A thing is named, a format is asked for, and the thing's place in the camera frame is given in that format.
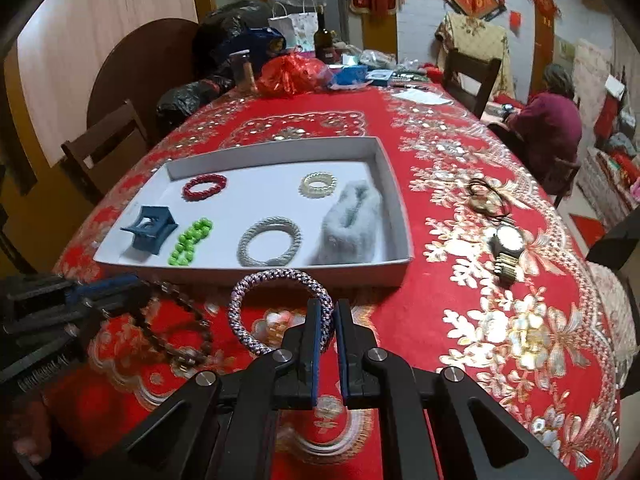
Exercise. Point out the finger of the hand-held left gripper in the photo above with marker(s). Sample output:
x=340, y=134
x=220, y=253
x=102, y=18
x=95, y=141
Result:
x=95, y=309
x=105, y=284

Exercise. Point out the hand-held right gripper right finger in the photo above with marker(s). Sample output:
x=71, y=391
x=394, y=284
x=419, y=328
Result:
x=345, y=360

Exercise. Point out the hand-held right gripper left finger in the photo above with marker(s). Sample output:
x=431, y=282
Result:
x=314, y=360

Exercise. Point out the blue hair claw clip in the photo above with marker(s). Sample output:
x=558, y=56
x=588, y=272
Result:
x=152, y=240

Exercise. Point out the light blue fluffy scrunchie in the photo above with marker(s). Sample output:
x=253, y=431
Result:
x=345, y=240

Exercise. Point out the white cardboard box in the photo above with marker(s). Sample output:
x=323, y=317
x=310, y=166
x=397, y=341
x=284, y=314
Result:
x=280, y=200

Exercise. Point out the person's left hand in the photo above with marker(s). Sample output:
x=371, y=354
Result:
x=30, y=432

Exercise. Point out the dark wooden chair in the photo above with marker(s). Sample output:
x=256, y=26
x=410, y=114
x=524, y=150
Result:
x=107, y=145
x=467, y=75

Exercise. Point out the small black plastic bag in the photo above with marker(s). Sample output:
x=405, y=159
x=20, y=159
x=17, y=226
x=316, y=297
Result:
x=185, y=100

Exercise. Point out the metal band wristwatch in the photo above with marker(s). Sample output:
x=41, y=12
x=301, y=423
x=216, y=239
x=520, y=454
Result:
x=507, y=240

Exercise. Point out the round brown table top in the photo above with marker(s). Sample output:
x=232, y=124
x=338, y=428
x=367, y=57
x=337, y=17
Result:
x=145, y=70

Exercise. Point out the small clear bottle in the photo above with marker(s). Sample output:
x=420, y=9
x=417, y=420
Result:
x=243, y=72

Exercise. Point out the white paper sheet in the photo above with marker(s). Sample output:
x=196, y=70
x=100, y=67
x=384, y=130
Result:
x=420, y=96

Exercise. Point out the floral seat cushion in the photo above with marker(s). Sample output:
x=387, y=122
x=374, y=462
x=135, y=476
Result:
x=615, y=310

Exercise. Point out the red floor mat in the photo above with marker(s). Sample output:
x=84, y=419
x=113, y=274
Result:
x=587, y=225

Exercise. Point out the red plastic bag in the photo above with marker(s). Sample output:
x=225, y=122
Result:
x=290, y=75

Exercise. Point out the blue tissue box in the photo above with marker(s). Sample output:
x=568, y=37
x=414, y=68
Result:
x=350, y=76

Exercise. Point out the small blue box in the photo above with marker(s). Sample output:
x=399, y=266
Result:
x=379, y=77

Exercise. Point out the large black plastic bag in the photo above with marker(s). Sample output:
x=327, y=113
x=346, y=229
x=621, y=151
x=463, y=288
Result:
x=225, y=25

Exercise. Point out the blue bag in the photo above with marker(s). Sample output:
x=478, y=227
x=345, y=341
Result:
x=255, y=40

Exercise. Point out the brown wooden chair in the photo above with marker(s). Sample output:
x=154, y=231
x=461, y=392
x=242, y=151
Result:
x=567, y=167

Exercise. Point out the dark chair back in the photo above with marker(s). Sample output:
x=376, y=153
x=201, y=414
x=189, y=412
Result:
x=617, y=245

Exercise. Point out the dark wine bottle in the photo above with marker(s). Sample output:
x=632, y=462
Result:
x=325, y=42

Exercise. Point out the white paper gift bag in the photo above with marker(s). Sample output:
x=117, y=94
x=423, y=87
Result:
x=300, y=27

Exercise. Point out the pile of fabrics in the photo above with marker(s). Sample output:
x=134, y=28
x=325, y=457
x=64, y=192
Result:
x=617, y=165

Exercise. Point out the beige floral cloth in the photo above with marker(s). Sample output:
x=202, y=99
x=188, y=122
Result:
x=475, y=35

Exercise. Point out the red paper square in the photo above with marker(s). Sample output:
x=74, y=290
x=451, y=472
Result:
x=515, y=19

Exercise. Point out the red knot wall decoration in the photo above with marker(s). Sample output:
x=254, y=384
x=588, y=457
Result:
x=545, y=2

